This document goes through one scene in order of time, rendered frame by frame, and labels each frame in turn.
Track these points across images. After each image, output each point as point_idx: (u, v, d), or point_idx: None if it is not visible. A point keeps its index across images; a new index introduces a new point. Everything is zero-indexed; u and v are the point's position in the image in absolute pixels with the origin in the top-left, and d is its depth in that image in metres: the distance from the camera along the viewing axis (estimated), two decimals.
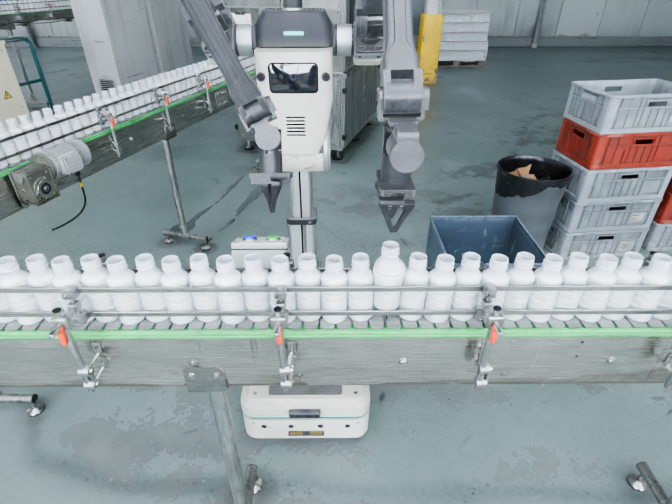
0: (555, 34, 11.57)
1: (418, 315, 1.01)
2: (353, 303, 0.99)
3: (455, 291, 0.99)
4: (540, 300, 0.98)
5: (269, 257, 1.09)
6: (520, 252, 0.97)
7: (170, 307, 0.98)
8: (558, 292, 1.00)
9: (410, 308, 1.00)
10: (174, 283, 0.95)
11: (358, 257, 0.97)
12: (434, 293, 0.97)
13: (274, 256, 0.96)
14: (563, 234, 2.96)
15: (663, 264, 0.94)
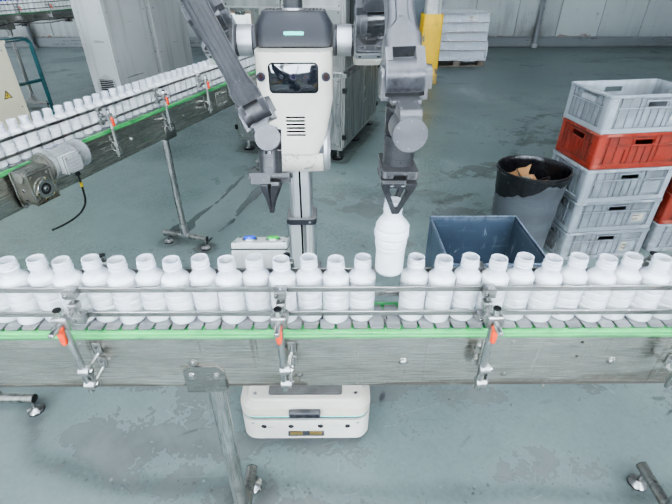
0: (555, 34, 11.57)
1: (419, 315, 1.01)
2: (355, 303, 0.99)
3: (455, 291, 0.99)
4: (540, 300, 0.98)
5: (269, 257, 1.09)
6: (520, 252, 0.97)
7: (170, 307, 0.98)
8: (558, 292, 1.00)
9: (411, 309, 1.00)
10: (174, 283, 0.95)
11: (360, 257, 0.97)
12: (433, 293, 0.97)
13: (275, 256, 0.96)
14: (563, 234, 2.96)
15: (663, 264, 0.94)
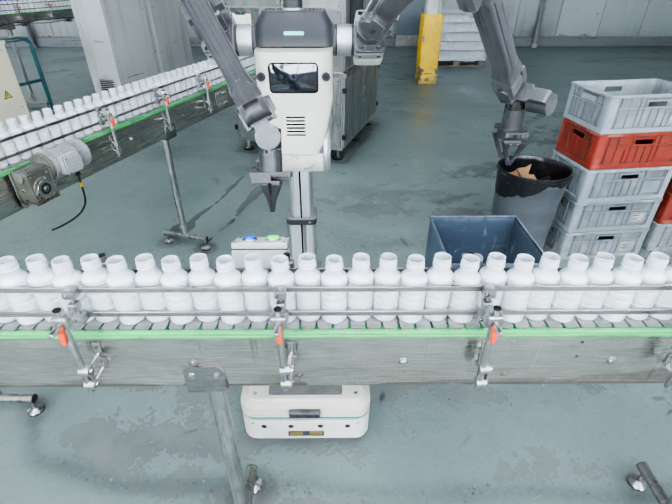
0: (555, 34, 11.57)
1: (392, 315, 1.01)
2: (354, 303, 0.99)
3: (428, 291, 0.99)
4: (512, 300, 0.98)
5: (269, 257, 1.09)
6: (492, 252, 0.97)
7: (170, 307, 0.98)
8: (531, 292, 0.99)
9: (383, 309, 1.00)
10: (174, 283, 0.95)
11: (358, 257, 0.97)
12: (406, 293, 0.97)
13: (274, 256, 0.96)
14: (563, 234, 2.96)
15: (634, 264, 0.94)
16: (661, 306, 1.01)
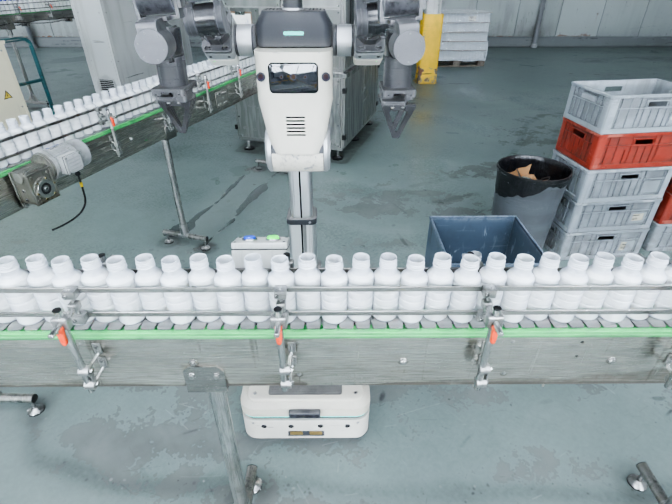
0: (555, 34, 11.57)
1: (392, 315, 1.01)
2: (354, 303, 0.99)
3: (428, 291, 0.99)
4: (512, 300, 0.98)
5: (269, 257, 1.09)
6: (492, 252, 0.97)
7: (170, 307, 0.98)
8: (531, 292, 0.99)
9: (383, 309, 1.00)
10: (174, 283, 0.95)
11: (358, 257, 0.97)
12: (406, 293, 0.97)
13: (274, 256, 0.96)
14: (563, 234, 2.96)
15: (634, 264, 0.94)
16: (661, 306, 1.01)
